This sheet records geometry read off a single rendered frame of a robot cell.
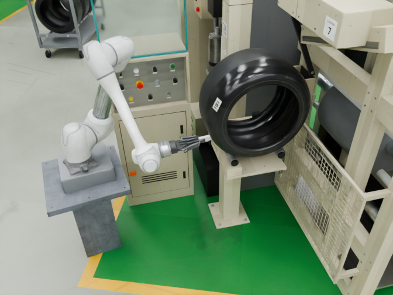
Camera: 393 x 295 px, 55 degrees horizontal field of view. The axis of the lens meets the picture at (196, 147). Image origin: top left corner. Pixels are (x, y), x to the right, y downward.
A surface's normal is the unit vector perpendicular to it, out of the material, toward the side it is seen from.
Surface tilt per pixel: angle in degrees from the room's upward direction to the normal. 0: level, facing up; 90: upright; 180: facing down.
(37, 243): 0
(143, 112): 90
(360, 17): 90
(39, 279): 0
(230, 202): 90
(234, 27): 90
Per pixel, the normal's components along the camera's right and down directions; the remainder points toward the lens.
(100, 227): 0.37, 0.56
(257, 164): -0.02, -0.79
